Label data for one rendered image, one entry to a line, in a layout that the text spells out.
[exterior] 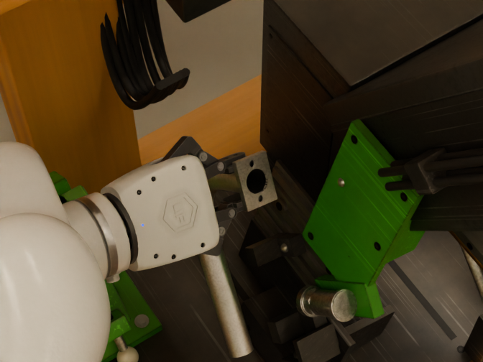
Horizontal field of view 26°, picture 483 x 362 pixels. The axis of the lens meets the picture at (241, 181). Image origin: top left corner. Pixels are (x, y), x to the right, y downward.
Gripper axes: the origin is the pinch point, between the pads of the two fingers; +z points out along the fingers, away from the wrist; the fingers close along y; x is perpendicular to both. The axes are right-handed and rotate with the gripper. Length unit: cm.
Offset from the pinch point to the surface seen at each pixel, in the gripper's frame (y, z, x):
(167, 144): -3.1, 16.5, 45.6
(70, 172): 0.0, -4.5, 34.2
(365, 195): -5.3, 12.4, -4.8
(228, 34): -2, 96, 147
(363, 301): -18.7, 12.2, -0.6
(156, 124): -18, 65, 142
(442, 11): 10.6, 32.8, -0.4
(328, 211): -8.1, 12.5, 2.7
